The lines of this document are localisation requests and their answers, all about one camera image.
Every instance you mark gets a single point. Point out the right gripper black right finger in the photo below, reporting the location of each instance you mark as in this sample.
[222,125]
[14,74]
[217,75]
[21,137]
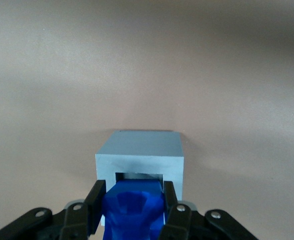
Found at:
[172,200]

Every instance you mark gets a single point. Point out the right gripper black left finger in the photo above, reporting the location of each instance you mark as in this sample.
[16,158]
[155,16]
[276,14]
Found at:
[94,205]

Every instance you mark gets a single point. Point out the blue plastic insert part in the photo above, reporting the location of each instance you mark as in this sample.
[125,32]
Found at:
[134,207]

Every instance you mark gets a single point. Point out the gray square base block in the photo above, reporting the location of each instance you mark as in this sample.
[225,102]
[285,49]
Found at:
[142,145]

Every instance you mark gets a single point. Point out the brown table cover mat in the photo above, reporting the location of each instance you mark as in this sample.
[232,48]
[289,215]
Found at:
[137,62]

